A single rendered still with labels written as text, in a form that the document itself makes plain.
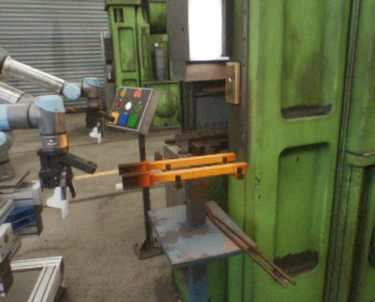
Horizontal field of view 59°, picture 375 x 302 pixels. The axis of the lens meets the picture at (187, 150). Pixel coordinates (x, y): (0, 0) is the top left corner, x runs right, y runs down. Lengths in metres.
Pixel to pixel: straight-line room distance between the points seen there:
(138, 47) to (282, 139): 5.26
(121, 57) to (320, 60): 5.25
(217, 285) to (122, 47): 5.26
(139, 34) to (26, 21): 3.83
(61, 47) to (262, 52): 8.38
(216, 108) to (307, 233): 0.85
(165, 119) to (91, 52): 3.68
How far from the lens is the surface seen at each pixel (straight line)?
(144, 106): 2.06
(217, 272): 1.87
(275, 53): 1.35
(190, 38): 1.56
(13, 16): 9.53
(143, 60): 6.42
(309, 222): 1.76
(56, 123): 1.01
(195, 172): 1.05
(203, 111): 1.95
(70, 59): 9.48
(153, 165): 1.14
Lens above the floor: 1.39
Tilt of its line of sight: 16 degrees down
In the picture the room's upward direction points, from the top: 2 degrees counter-clockwise
